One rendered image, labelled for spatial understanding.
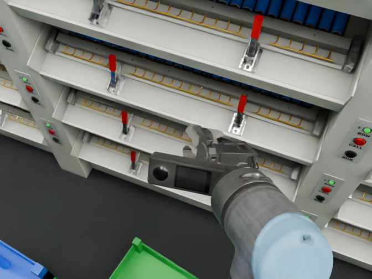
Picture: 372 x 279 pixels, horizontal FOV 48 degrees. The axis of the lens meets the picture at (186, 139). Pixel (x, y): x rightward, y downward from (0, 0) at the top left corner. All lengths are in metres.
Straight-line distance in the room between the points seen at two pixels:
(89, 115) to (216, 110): 0.38
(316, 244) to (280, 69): 0.31
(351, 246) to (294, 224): 0.74
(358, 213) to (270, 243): 0.59
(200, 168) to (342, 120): 0.25
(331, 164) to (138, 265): 0.68
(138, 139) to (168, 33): 0.40
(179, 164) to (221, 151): 0.07
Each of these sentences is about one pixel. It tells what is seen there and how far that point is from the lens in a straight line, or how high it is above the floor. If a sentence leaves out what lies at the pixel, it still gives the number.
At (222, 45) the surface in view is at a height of 0.73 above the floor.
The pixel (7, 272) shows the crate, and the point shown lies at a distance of 1.01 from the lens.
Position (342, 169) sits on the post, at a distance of 0.84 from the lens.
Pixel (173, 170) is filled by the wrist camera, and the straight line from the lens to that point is 0.62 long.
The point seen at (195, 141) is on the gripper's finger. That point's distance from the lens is 0.70.
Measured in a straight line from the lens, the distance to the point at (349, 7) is 0.58.
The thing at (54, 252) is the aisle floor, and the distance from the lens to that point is 1.34.
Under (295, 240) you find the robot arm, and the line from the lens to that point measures 0.46.
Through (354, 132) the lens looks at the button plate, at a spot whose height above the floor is 0.66.
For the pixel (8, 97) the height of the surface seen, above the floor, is 0.34.
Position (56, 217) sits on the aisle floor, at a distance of 1.38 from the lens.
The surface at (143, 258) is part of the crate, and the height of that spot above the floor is 0.00.
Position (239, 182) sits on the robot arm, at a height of 0.75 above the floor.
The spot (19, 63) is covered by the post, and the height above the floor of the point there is 0.54.
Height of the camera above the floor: 1.24
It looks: 59 degrees down
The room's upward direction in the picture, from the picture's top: straight up
